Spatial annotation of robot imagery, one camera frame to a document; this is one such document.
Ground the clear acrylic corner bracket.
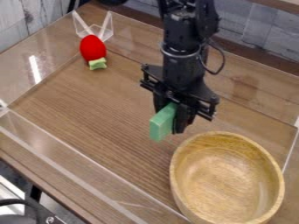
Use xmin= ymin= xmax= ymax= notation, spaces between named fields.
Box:
xmin=71 ymin=11 xmax=114 ymax=42

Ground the black table leg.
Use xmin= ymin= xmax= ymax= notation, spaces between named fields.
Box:
xmin=30 ymin=185 xmax=43 ymax=201

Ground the brown wooden bowl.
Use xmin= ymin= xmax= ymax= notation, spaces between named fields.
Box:
xmin=170 ymin=131 xmax=286 ymax=224

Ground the red plush strawberry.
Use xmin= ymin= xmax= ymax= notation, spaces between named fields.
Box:
xmin=79 ymin=35 xmax=107 ymax=70

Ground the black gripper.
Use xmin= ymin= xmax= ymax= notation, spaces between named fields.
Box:
xmin=140 ymin=50 xmax=220 ymax=134

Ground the black cable under table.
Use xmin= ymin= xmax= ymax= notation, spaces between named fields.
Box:
xmin=0 ymin=199 xmax=40 ymax=224

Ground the green rectangular block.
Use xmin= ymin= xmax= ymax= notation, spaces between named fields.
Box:
xmin=150 ymin=103 xmax=176 ymax=142

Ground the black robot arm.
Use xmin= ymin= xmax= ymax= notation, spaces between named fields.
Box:
xmin=140 ymin=0 xmax=220 ymax=140

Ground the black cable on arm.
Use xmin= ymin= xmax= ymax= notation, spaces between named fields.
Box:
xmin=198 ymin=40 xmax=227 ymax=76

